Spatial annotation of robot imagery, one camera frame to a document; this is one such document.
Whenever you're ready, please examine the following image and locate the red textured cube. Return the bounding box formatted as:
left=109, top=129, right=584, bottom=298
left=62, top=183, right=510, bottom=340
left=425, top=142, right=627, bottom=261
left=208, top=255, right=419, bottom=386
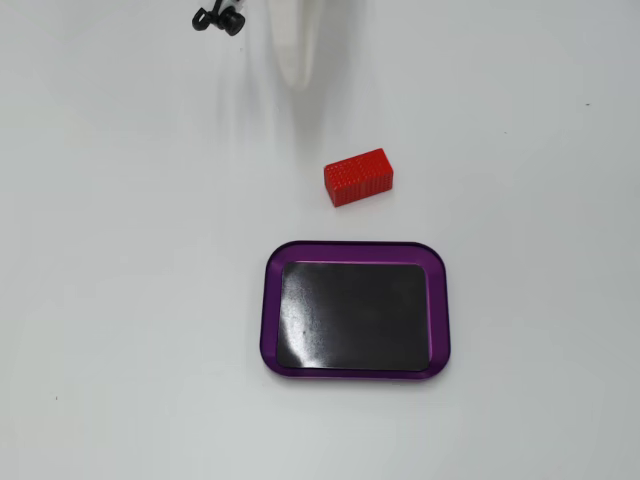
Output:
left=322, top=146, right=397, bottom=209

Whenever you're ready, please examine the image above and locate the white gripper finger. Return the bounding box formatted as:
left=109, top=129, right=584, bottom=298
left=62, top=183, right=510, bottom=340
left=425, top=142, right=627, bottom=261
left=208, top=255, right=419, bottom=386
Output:
left=263, top=0, right=327, bottom=92

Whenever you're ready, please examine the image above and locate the purple metal tray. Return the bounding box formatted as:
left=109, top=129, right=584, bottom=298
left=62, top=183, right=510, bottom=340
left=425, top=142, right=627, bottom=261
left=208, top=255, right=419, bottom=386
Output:
left=259, top=240, right=452, bottom=386

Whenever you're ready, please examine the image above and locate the black tray mat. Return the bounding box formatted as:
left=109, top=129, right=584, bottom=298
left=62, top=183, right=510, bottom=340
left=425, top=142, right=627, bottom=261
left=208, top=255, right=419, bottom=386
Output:
left=279, top=260, right=432, bottom=373

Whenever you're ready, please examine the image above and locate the small black gripper camera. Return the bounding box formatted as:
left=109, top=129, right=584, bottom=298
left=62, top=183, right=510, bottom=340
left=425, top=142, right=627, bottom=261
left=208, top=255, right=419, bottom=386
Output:
left=190, top=0, right=248, bottom=38

